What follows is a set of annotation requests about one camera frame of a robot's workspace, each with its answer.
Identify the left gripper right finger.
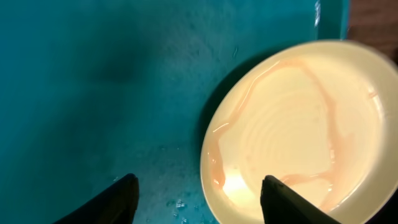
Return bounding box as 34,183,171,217
260,175,340,224

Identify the teal plastic tray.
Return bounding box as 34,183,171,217
1,0,349,223

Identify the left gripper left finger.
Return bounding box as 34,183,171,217
55,174,139,224

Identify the light green plate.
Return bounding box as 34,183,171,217
200,41,397,223

